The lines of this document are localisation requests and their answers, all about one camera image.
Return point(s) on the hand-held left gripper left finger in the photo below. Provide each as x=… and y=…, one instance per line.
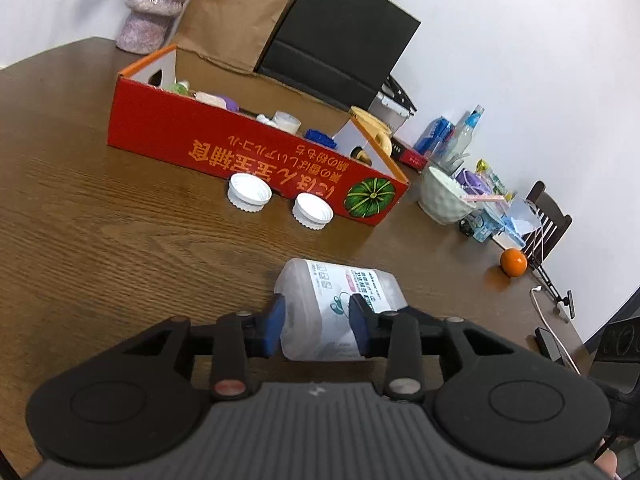
x=275, y=325

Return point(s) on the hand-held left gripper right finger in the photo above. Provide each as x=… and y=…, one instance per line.
x=357, y=325

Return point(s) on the clear plastic jar with label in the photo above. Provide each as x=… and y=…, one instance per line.
x=320, y=305

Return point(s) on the red cardboard box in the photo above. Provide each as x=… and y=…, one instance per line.
x=165, y=120

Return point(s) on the white ribbed bottle cap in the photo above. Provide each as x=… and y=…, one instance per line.
x=312, y=210
x=249, y=190

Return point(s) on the white bowl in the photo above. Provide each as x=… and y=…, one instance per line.
x=442, y=200

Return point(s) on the light blue plastic package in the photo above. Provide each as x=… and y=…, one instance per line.
x=487, y=225

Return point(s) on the orange fruit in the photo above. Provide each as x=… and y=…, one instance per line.
x=513, y=263

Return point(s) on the small red box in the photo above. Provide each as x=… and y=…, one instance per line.
x=410, y=154

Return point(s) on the pink stick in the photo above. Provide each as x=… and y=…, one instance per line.
x=485, y=198

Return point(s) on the purple plastic bag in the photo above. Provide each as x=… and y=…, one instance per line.
x=475, y=180

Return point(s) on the blue bottle cap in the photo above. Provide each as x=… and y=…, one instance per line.
x=317, y=136

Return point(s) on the black phone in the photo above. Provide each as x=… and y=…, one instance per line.
x=550, y=342

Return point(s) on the colourful snack package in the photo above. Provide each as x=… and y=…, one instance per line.
x=492, y=177

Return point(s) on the small white jar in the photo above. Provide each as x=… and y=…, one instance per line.
x=287, y=121

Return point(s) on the blue packet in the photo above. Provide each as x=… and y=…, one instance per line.
x=435, y=135

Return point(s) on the clear container with black lid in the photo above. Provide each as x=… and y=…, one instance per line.
x=395, y=110

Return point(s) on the clear glass bottle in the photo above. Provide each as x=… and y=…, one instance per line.
x=465, y=135

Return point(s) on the dark wooden chair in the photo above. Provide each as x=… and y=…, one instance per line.
x=552, y=215

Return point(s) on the purple cap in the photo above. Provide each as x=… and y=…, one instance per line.
x=232, y=105

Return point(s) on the white and pink tube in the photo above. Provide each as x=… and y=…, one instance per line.
x=210, y=98

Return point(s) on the green tube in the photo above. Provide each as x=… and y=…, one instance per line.
x=177, y=87

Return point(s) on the black office chair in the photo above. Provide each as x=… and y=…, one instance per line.
x=615, y=345

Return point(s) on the black paper bag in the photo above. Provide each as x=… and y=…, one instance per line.
x=330, y=45

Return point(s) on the brown paper bag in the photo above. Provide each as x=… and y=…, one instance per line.
x=230, y=15

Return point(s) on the purple speckled vase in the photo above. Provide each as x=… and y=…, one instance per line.
x=150, y=15

